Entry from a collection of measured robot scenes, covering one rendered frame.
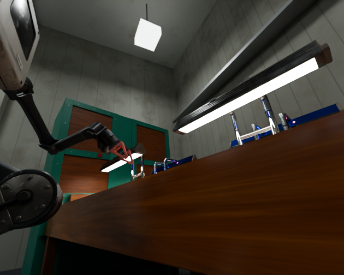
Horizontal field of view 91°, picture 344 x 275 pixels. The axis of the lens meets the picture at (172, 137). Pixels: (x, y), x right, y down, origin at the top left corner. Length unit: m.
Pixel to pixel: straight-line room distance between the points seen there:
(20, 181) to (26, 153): 3.46
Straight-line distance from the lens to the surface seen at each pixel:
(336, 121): 0.26
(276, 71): 0.66
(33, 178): 0.51
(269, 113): 0.82
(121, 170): 1.94
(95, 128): 0.90
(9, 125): 4.24
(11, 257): 3.80
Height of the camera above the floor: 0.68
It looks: 23 degrees up
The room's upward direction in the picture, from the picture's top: 5 degrees counter-clockwise
